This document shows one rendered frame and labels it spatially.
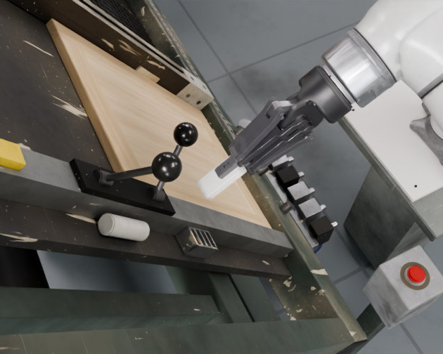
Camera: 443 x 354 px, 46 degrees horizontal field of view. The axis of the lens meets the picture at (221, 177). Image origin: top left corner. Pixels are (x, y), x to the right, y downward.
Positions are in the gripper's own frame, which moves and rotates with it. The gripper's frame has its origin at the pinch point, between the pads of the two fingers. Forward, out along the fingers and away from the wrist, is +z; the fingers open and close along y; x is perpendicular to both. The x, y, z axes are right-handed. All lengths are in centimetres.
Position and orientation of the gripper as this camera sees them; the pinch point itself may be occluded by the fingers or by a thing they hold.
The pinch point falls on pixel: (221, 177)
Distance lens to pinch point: 74.3
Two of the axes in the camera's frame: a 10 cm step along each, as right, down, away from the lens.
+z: -7.5, 6.0, 2.7
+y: 4.8, 2.2, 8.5
